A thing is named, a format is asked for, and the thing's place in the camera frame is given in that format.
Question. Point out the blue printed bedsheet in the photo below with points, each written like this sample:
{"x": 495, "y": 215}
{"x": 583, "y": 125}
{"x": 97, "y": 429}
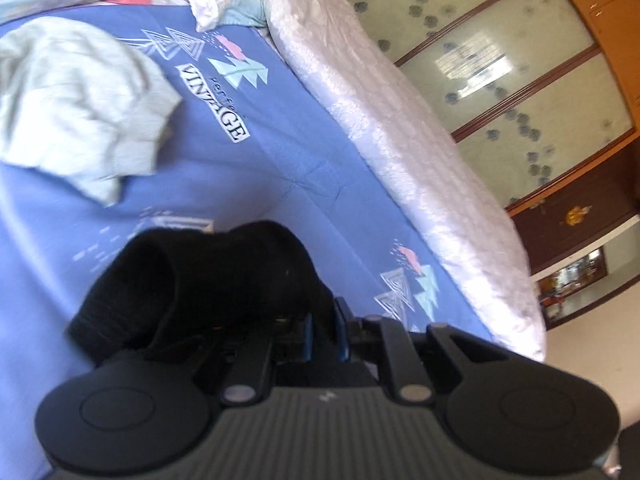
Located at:
{"x": 280, "y": 170}

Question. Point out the white quilted mattress cover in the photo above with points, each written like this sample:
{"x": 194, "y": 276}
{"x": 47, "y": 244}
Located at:
{"x": 400, "y": 135}

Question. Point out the dark brown cabinet door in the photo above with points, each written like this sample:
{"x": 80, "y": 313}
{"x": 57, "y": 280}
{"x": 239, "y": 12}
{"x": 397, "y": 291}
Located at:
{"x": 575, "y": 225}

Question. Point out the glass display shelf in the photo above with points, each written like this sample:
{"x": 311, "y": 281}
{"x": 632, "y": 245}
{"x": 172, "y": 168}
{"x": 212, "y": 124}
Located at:
{"x": 572, "y": 282}

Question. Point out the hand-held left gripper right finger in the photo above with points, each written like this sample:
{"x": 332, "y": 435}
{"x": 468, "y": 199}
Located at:
{"x": 343, "y": 332}

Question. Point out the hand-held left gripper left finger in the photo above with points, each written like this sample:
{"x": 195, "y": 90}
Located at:
{"x": 306, "y": 337}

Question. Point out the black pants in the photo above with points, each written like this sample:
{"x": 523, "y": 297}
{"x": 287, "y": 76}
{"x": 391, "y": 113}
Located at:
{"x": 215, "y": 280}

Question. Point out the wooden wardrobe with frosted doors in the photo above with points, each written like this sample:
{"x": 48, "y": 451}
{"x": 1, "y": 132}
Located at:
{"x": 500, "y": 50}

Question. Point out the light grey garment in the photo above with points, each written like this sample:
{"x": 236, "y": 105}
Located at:
{"x": 75, "y": 95}

